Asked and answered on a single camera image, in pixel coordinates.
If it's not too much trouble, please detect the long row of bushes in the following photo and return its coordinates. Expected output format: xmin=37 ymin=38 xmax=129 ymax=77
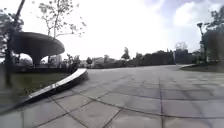
xmin=87 ymin=46 xmax=175 ymax=70

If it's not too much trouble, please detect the grey stone slab plaza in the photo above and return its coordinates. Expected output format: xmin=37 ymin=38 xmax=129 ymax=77
xmin=0 ymin=64 xmax=224 ymax=128

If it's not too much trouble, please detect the dark box-shaped building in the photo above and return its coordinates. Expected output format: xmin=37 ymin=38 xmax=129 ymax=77
xmin=173 ymin=48 xmax=192 ymax=66

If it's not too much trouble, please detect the thin sparse tree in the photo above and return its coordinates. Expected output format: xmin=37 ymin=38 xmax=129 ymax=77
xmin=37 ymin=0 xmax=88 ymax=39

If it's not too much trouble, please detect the grass patch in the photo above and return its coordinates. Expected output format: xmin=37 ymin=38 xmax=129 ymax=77
xmin=179 ymin=62 xmax=224 ymax=74
xmin=0 ymin=72 xmax=72 ymax=101

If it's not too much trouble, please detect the round mushroom-shaped shelter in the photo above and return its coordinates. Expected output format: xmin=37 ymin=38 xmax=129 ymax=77
xmin=10 ymin=31 xmax=66 ymax=69

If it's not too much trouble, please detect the street lamp pole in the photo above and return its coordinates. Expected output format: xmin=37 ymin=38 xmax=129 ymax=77
xmin=196 ymin=22 xmax=208 ymax=65

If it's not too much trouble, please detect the leaning tree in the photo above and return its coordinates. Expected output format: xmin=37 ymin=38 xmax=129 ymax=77
xmin=0 ymin=0 xmax=26 ymax=88

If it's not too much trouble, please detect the cluster of trees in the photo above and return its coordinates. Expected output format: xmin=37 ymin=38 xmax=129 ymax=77
xmin=203 ymin=5 xmax=224 ymax=65

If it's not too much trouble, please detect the curved low kerb wall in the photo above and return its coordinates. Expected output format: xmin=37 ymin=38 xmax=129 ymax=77
xmin=0 ymin=67 xmax=90 ymax=115

